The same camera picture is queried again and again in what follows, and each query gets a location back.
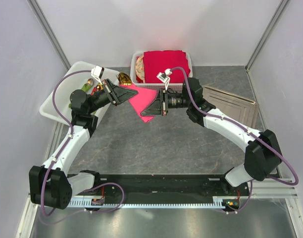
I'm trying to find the purple cable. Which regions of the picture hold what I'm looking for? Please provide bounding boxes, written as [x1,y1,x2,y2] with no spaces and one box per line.
[170,66,300,215]
[39,69,126,226]

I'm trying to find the green rolled napkin set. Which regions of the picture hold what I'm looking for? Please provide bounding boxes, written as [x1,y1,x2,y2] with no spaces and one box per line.
[69,78,94,110]

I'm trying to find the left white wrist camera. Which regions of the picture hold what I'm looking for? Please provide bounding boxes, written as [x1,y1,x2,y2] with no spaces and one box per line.
[91,65,104,84]

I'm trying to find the red rolled napkin set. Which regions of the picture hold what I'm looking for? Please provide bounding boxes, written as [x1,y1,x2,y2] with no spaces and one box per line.
[91,84,104,96]

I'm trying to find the white plastic tub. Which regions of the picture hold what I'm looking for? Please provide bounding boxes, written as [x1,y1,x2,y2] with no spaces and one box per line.
[39,61,120,125]

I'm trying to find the aluminium rail frame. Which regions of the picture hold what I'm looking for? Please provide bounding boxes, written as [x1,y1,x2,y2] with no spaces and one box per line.
[16,179,303,238]

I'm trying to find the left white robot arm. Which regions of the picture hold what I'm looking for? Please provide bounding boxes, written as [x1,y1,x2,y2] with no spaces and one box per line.
[29,79,138,209]

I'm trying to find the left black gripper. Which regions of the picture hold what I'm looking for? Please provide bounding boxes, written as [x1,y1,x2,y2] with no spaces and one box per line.
[87,78,138,114]

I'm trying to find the white perforated basket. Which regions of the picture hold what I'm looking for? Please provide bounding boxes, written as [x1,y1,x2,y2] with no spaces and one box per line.
[130,51,193,91]

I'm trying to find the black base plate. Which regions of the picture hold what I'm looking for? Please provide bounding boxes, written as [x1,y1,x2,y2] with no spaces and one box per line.
[79,173,250,199]

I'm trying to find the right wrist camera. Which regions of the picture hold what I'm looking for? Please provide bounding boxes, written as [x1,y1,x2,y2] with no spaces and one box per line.
[156,69,172,91]

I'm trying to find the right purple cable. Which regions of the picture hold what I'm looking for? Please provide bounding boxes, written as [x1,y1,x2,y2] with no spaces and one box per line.
[170,66,300,215]

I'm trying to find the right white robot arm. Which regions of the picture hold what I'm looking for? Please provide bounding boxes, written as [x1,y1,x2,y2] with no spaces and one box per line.
[141,78,282,195]

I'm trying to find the patterned paper plates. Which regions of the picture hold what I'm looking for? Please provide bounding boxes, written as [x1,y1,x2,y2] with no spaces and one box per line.
[135,55,145,83]

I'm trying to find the slotted cable duct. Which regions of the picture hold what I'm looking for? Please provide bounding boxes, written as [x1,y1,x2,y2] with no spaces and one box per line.
[67,196,239,209]

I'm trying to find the silver metal tray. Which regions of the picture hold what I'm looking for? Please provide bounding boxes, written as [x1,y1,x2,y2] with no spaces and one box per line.
[203,86,259,128]

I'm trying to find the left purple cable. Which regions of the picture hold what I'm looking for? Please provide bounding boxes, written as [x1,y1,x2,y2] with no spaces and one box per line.
[39,69,126,226]

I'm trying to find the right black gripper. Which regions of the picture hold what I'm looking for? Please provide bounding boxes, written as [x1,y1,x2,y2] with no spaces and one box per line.
[141,88,191,116]

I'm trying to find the stack of red napkins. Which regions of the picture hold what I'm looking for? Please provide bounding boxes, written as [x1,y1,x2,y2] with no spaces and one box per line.
[143,50,191,84]

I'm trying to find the pink paper napkin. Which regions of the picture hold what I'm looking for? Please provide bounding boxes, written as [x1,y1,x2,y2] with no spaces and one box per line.
[119,83,157,123]

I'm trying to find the gold spoon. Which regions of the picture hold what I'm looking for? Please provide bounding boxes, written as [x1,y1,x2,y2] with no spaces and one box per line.
[117,72,132,86]

